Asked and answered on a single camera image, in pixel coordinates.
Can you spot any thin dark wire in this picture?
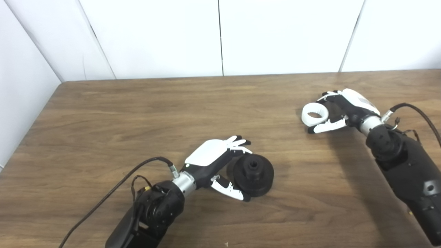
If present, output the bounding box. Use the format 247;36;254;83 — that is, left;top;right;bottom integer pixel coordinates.
391;117;421;143

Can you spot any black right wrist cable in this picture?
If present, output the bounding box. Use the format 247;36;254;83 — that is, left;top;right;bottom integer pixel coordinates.
381;103;441;148

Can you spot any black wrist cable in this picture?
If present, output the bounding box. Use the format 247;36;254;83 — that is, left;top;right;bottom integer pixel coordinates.
58;157;180;248
381;103;441;148

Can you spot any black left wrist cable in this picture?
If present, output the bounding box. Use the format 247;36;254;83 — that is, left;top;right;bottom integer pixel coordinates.
58;157;180;248

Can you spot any white plastic ring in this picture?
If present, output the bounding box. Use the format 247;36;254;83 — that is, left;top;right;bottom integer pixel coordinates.
301;103;329;127

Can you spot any thin wire with yellow connector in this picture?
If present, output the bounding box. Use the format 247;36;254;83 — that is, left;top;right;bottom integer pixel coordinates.
131;175;154;202

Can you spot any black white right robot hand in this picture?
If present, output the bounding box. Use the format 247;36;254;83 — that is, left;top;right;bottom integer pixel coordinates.
307;88;381;134

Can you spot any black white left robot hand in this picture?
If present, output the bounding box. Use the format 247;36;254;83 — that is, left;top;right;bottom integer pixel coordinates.
181;135;253;202

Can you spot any round black plastic part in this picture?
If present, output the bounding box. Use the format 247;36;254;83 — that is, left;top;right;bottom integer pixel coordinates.
226;154;275;197

